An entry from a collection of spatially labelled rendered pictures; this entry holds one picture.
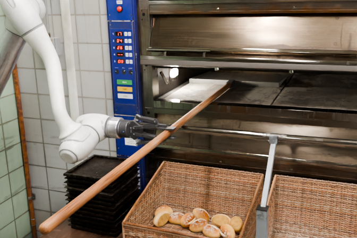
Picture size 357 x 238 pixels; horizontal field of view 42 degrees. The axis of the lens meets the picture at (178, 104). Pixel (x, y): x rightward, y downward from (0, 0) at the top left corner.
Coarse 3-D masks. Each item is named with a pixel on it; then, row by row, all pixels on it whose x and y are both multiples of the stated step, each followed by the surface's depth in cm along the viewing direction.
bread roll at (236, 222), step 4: (236, 216) 228; (232, 220) 225; (236, 220) 224; (240, 220) 224; (232, 224) 222; (236, 224) 222; (240, 224) 222; (236, 228) 220; (240, 228) 221; (236, 232) 221
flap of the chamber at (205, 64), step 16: (144, 64) 224; (160, 64) 221; (176, 64) 218; (192, 64) 215; (208, 64) 212; (224, 64) 209; (240, 64) 207; (256, 64) 204; (272, 64) 201; (288, 64) 199; (304, 64) 196
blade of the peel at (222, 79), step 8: (208, 72) 314; (216, 72) 313; (192, 80) 283; (200, 80) 281; (208, 80) 279; (216, 80) 278; (224, 80) 276; (240, 80) 285; (248, 80) 285; (256, 80) 284; (264, 80) 283; (272, 80) 282; (280, 80) 282
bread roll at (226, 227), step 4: (224, 224) 221; (220, 228) 219; (224, 228) 217; (228, 228) 216; (232, 228) 217; (220, 232) 218; (224, 232) 216; (228, 232) 215; (232, 232) 215; (224, 236) 216; (228, 236) 214; (232, 236) 214
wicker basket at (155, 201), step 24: (168, 168) 246; (192, 168) 241; (216, 168) 236; (144, 192) 227; (168, 192) 246; (192, 192) 241; (216, 192) 236; (240, 192) 231; (144, 216) 230; (240, 216) 231
